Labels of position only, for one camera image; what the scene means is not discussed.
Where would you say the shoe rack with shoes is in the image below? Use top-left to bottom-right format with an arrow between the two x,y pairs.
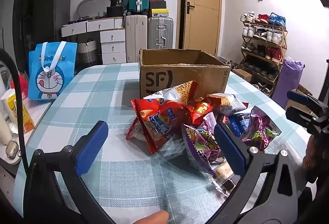
240,11 -> 287,96

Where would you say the printed cardboard box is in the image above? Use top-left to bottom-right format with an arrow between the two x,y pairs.
286,84 -> 313,114

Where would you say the purple bag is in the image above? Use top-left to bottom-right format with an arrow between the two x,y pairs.
271,58 -> 305,109

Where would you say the person's left hand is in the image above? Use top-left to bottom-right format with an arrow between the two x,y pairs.
134,210 -> 169,224

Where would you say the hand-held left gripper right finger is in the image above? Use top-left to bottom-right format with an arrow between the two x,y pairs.
206,122 -> 313,224

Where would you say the large purple snack packet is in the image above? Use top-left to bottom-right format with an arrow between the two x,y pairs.
181,124 -> 227,172

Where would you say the small plain cardboard box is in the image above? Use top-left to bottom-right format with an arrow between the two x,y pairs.
232,68 -> 253,83

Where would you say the blue snack packet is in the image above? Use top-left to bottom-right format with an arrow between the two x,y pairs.
226,113 -> 252,138

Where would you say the red bag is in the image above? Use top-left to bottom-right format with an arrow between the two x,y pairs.
10,72 -> 29,101

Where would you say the person's right hand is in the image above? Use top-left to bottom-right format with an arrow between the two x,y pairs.
302,134 -> 320,183

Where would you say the beige suitcase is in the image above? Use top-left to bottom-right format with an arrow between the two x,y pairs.
125,15 -> 148,62

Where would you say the clear biscuit packet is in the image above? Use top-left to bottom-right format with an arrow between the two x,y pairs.
209,161 -> 238,197

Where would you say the yellow carton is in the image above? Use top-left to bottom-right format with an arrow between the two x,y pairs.
7,94 -> 35,134

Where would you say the beige earbuds case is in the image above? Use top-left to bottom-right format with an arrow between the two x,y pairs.
5,140 -> 21,160

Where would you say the white crispy noodle snack packet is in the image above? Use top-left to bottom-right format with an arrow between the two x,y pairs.
143,81 -> 198,107

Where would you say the black cable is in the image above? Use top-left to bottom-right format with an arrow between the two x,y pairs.
0,48 -> 34,183

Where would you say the blue cartoon tote bag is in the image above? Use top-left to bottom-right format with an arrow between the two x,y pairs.
28,42 -> 78,100

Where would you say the white dresser with drawers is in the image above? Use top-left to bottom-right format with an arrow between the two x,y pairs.
61,17 -> 127,65

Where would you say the grey white woven basket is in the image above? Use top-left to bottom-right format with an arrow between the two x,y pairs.
78,38 -> 98,64

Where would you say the silver suitcase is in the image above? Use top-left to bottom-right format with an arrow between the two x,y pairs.
147,17 -> 173,50

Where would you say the pile of dark sandals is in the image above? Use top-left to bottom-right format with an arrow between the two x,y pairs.
224,60 -> 243,70

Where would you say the grey refrigerator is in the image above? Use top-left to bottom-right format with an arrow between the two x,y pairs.
33,0 -> 72,43

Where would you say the black storage box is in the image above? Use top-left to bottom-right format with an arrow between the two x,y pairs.
106,6 -> 124,18

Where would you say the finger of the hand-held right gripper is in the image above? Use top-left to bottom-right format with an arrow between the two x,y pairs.
285,106 -> 319,128
287,90 -> 322,111

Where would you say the wooden door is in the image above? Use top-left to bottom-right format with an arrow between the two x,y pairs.
185,0 -> 222,56

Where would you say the small purple snack packet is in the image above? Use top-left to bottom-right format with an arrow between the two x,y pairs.
242,105 -> 282,153

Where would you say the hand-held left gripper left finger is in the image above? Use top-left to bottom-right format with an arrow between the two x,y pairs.
23,120 -> 116,224

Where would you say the wooden shoe rack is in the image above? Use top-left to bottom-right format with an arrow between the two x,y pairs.
240,21 -> 288,97

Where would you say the brown cardboard box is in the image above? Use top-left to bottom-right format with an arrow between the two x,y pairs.
139,49 -> 231,100

